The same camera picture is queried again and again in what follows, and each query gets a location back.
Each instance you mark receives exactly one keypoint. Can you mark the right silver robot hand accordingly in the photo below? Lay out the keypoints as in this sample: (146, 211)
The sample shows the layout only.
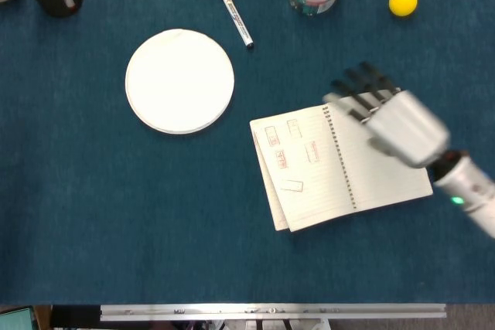
(410, 129)

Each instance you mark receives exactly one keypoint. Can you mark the white round plate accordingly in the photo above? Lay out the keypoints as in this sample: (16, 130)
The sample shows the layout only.
(179, 80)

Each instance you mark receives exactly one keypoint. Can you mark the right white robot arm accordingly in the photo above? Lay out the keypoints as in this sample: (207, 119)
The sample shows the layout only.
(472, 187)

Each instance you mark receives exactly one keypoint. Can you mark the green screen device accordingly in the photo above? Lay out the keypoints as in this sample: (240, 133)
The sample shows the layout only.
(15, 319)

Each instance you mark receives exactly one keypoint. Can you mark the aluminium table edge rail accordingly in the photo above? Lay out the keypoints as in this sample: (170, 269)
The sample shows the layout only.
(270, 311)

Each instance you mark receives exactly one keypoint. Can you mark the blue felt table cloth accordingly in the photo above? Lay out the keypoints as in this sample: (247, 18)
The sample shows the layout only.
(154, 210)

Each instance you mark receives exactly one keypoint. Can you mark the yellow foam ball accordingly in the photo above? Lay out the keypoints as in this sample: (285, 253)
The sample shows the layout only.
(403, 2)

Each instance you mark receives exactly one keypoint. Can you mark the kraft spiral notebook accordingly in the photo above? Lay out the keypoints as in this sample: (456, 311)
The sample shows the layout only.
(309, 191)

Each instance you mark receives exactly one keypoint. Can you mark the black-capped whiteboard marker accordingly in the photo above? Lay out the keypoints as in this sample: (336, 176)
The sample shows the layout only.
(236, 17)

